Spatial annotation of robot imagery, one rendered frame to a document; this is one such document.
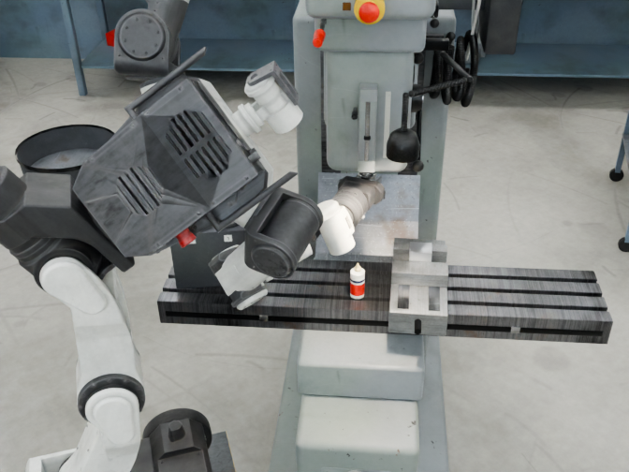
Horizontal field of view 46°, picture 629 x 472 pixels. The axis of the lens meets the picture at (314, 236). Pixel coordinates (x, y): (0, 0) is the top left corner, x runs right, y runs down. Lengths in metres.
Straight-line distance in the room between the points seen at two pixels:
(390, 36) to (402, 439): 1.00
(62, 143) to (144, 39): 2.61
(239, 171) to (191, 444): 1.05
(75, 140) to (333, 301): 2.21
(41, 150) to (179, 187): 2.69
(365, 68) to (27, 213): 0.79
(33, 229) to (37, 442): 1.76
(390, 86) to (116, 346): 0.83
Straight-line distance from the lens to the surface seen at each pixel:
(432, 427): 2.69
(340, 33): 1.64
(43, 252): 1.45
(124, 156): 1.29
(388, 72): 1.70
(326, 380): 2.02
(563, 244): 4.06
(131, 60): 1.38
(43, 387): 3.30
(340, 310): 2.03
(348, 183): 1.88
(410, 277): 1.99
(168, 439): 2.13
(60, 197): 1.42
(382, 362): 1.99
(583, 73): 5.67
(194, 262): 2.08
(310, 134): 2.29
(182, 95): 1.25
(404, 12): 1.53
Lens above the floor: 2.19
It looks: 34 degrees down
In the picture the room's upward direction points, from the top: 1 degrees counter-clockwise
